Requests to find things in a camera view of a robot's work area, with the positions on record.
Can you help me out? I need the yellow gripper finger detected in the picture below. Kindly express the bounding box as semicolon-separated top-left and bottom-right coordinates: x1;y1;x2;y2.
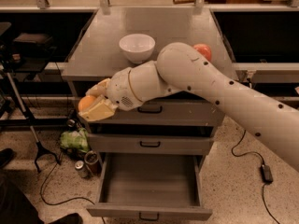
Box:
78;95;118;121
86;78;110;97

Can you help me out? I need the small orange fruit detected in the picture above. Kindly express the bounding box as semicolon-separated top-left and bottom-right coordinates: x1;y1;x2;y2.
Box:
78;95;96;111

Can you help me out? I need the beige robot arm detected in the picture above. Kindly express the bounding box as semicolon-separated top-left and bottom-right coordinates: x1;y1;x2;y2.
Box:
79;42;299;170

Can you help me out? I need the grey drawer cabinet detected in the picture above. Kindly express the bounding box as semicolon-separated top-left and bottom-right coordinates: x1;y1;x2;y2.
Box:
61;6;239;161

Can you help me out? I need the grey bottom drawer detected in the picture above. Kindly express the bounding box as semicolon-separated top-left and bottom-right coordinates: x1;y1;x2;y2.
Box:
87;153;212;221

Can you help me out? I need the green chip bag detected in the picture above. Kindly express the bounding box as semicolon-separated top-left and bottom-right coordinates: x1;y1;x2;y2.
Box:
60;128;90;153

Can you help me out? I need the brown tin can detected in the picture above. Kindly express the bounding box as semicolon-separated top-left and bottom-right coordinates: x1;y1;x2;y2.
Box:
84;151;101;175

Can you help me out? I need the white ceramic bowl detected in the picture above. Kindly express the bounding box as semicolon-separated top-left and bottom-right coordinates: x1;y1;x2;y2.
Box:
119;34;156;63

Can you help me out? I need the silver soda can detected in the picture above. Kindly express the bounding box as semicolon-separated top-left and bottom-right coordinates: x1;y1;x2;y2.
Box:
75;161;89;178

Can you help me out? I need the black reacher grabber tool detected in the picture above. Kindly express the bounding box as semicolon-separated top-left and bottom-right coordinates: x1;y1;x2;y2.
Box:
4;68;61;173

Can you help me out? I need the black box on shelf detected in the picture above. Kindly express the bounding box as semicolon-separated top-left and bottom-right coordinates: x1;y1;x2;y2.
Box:
13;33;53;52

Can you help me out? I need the black shoe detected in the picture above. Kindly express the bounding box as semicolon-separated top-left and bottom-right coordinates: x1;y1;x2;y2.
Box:
0;148;14;168

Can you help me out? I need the red apple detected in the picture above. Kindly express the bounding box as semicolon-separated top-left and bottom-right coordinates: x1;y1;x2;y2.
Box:
193;44;212;62

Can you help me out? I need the dark clothed leg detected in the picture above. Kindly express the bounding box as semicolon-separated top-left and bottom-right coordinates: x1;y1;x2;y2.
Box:
0;173;83;224

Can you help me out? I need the black power adapter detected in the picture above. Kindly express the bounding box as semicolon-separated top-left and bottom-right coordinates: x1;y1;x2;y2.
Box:
260;164;273;183

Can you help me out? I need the black floor cable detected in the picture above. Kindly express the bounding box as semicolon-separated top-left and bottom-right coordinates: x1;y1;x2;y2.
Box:
39;161;107;224

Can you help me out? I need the black power cable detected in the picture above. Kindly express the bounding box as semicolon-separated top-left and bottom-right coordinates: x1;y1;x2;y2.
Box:
230;129;281;224

